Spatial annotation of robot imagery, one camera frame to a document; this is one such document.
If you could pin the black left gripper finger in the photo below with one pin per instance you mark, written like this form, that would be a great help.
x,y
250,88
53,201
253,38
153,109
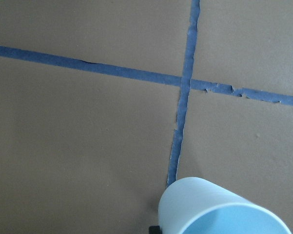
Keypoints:
x,y
154,230

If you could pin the light blue cup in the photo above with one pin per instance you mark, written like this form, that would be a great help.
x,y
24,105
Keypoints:
x,y
194,205

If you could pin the blue tape strip centre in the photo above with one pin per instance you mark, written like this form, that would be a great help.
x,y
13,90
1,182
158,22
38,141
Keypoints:
x,y
185,87

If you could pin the blue tape strip middle row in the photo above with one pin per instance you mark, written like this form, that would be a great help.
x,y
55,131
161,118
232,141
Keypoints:
x,y
77,64

